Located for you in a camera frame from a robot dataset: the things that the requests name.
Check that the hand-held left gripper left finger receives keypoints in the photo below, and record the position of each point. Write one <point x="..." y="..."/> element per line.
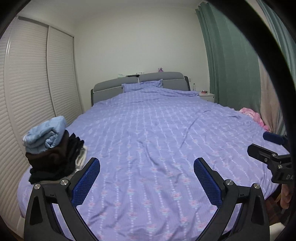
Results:
<point x="86" y="183"/>

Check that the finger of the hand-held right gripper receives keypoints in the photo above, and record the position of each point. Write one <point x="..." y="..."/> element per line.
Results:
<point x="257" y="151"/>
<point x="274" y="138"/>

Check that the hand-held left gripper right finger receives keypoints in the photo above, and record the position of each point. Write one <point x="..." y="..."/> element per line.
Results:
<point x="208" y="183"/>

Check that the light blue padded pants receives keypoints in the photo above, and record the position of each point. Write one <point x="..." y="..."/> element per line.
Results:
<point x="46" y="134"/>

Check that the person's right hand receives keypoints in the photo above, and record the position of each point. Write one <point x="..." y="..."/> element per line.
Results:
<point x="285" y="197"/>

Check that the white folded garment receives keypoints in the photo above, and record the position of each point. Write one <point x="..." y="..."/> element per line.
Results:
<point x="82" y="157"/>

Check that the pink cloth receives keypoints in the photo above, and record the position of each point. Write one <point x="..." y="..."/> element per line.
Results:
<point x="251" y="114"/>

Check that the black folded garment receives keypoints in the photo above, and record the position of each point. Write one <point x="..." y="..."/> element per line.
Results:
<point x="69" y="150"/>

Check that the beige curtain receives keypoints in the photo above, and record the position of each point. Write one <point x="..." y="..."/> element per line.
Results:
<point x="270" y="97"/>

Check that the brown folded garment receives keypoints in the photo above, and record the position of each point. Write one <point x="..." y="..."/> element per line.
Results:
<point x="46" y="160"/>

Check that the white nightstand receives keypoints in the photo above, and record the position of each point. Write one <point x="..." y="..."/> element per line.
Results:
<point x="208" y="97"/>

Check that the bed with purple floral duvet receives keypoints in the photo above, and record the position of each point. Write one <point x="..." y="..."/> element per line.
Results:
<point x="150" y="129"/>

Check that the purple floral pillow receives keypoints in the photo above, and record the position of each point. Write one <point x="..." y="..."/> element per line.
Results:
<point x="138" y="86"/>

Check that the light green curtain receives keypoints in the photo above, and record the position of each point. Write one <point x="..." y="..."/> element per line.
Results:
<point x="277" y="27"/>

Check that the white louvred wardrobe door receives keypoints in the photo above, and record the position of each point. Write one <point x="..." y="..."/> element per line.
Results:
<point x="23" y="81"/>
<point x="62" y="74"/>

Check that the grey padded headboard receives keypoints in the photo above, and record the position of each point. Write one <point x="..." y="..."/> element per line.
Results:
<point x="161" y="76"/>

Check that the flat black item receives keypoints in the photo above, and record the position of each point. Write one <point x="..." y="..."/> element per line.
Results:
<point x="132" y="75"/>

